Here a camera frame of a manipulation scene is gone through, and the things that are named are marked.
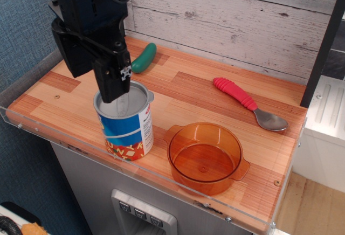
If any red handled metal spoon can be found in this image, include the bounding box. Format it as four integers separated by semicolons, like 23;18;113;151
213;77;288;132

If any black vertical post right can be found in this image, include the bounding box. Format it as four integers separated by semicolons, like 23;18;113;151
300;0;344;108

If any blue soup can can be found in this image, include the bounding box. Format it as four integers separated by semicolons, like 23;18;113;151
93;81;154;161

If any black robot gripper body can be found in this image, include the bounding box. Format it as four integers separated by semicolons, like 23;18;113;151
50;0;128;77

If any white toy sink unit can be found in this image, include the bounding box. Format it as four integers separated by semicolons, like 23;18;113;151
292;76;344;192

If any grey toy fridge cabinet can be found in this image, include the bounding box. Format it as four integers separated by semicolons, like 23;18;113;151
52;143;249;234

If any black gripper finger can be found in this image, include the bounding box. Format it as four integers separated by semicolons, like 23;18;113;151
115;49;132;92
93;58;125;103

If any clear acrylic table guard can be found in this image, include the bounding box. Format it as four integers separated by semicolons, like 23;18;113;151
1;47;306;234

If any black corrugated hose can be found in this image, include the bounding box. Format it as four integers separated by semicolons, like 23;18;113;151
0;216;23;235

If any orange transparent plastic bowl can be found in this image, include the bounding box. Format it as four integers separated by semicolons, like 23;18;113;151
164;122;250;196

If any green toy cucumber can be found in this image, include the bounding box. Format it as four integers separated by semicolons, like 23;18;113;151
132;43;157;73

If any orange plush object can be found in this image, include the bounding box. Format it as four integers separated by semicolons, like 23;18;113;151
21;223;48;235

